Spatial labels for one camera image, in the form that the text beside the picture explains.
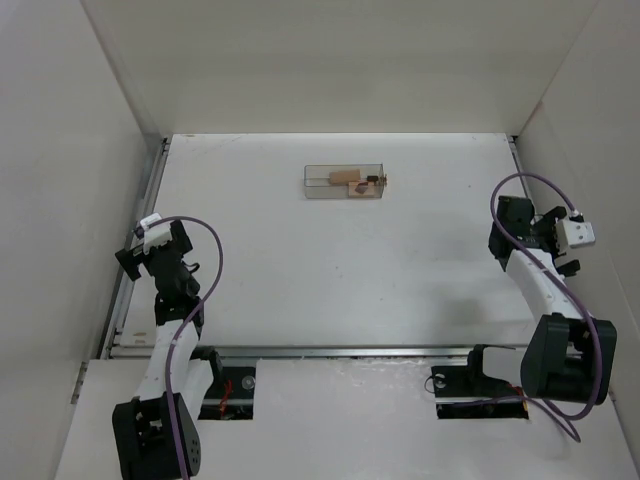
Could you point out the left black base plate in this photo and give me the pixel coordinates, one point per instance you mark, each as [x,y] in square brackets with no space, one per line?
[231,398]

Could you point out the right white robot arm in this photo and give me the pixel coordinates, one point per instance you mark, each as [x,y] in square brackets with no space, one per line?
[563,361]

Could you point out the aluminium rail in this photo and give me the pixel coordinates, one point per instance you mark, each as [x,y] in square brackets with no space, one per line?
[512,142]
[303,352]
[123,287]

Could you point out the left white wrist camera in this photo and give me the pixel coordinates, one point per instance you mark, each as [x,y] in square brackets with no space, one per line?
[153,232]

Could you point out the aluminium front rail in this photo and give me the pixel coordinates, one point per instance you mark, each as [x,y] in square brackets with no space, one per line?
[303,352]

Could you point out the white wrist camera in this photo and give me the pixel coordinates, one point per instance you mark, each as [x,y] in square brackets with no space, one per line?
[574,232]
[153,232]

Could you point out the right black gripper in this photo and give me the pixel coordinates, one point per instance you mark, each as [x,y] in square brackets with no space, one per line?
[552,220]

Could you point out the large light wood block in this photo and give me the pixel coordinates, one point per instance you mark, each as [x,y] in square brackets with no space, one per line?
[341,177]

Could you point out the thin wood block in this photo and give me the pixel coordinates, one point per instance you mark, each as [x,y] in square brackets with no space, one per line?
[372,192]

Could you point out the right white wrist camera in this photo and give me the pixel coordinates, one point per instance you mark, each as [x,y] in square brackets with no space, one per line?
[574,232]

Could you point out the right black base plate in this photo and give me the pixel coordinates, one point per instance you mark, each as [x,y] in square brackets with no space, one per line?
[458,389]

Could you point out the aluminium right rail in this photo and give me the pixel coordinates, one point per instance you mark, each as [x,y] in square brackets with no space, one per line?
[512,142]

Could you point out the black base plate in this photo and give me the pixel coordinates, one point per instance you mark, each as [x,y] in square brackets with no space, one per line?
[231,398]
[458,389]

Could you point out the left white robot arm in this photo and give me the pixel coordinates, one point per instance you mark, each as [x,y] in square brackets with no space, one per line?
[155,432]

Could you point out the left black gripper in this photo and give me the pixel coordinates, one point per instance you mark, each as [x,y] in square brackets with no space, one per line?
[133,257]

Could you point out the aluminium left rail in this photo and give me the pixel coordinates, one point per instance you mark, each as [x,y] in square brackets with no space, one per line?
[123,287]

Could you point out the clear plastic box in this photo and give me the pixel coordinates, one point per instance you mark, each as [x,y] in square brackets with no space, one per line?
[317,186]

